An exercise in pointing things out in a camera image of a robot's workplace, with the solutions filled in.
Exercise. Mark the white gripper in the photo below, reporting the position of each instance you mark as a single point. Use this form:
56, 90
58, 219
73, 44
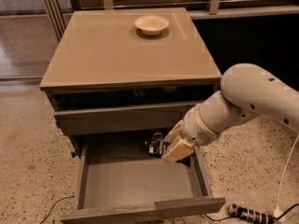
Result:
195, 129

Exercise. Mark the black rxbar chocolate wrapper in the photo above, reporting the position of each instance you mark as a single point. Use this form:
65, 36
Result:
156, 147

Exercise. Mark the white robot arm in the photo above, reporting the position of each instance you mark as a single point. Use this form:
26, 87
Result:
247, 91

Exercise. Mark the white can in drawer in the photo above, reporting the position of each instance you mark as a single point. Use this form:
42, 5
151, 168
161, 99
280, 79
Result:
157, 137

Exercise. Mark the closed grey top drawer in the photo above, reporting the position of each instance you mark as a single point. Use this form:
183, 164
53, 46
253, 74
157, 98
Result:
123, 118

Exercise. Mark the open grey middle drawer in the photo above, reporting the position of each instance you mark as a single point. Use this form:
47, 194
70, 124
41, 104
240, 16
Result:
120, 183

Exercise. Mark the grey drawer cabinet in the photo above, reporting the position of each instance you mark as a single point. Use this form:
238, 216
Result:
104, 61

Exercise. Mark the black power strip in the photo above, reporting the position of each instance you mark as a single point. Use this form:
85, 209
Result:
249, 215

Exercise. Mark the white ceramic bowl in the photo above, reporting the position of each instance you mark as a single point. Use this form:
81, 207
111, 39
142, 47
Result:
151, 25

